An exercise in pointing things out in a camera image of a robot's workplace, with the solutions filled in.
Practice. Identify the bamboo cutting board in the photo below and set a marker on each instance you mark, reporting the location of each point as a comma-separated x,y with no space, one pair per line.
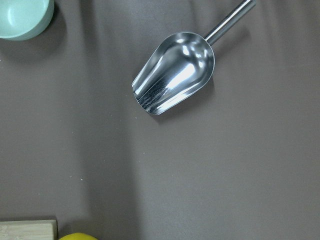
29,230

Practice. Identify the mint green bowl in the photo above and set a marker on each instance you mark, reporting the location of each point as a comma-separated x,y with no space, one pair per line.
24,19

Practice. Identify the steel scoop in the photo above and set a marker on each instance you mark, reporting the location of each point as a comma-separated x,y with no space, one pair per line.
181,65

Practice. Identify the yellow lemon lower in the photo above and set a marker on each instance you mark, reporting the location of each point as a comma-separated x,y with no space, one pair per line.
78,236

